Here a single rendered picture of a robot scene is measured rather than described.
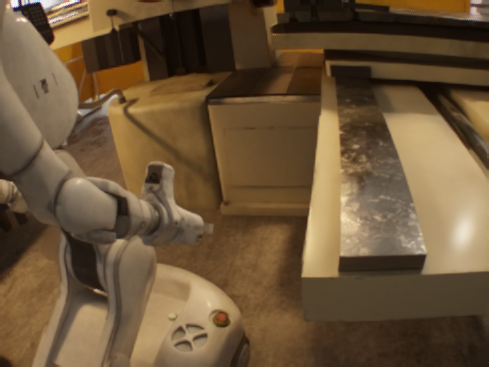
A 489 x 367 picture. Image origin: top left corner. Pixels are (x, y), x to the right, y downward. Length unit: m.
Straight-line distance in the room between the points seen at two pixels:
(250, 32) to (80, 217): 1.90
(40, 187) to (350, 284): 0.41
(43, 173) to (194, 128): 1.42
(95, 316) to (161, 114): 1.20
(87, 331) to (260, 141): 1.20
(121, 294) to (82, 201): 0.39
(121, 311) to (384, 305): 0.52
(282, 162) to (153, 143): 0.66
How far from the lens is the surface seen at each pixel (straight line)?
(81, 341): 0.86
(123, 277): 0.75
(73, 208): 0.40
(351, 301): 0.54
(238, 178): 1.81
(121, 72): 4.72
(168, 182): 0.60
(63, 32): 2.37
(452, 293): 0.56
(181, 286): 1.04
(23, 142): 0.37
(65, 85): 0.61
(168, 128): 1.81
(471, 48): 1.46
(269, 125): 1.66
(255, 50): 2.21
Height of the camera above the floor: 1.06
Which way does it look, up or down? 29 degrees down
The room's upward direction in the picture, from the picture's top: 8 degrees counter-clockwise
